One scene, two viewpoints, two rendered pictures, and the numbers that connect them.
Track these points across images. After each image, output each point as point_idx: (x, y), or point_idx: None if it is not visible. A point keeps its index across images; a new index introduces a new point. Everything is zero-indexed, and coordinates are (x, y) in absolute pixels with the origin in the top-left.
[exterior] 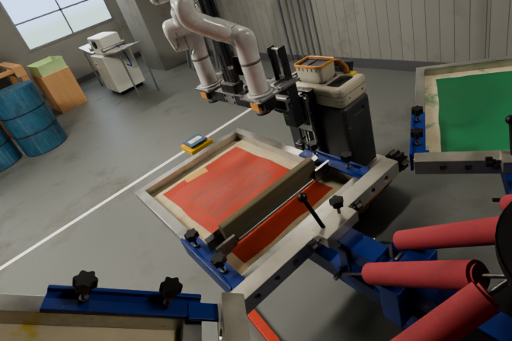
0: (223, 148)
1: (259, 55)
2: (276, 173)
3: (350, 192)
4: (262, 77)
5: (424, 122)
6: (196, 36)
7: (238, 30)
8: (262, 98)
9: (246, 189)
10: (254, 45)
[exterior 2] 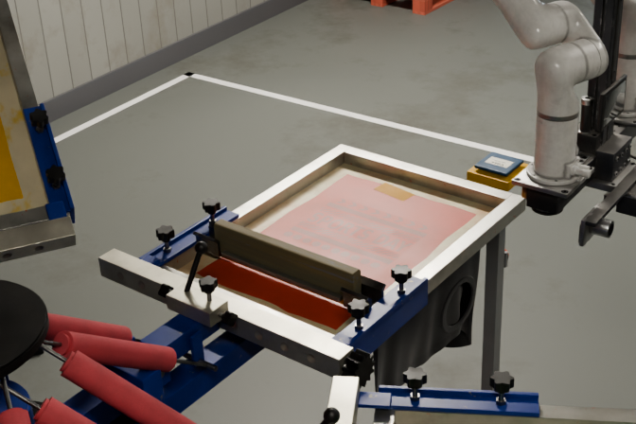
0: (473, 202)
1: (566, 112)
2: (382, 271)
3: (269, 318)
4: (549, 149)
5: (497, 410)
6: (624, 11)
7: (551, 48)
8: (527, 180)
9: (344, 248)
10: (553, 89)
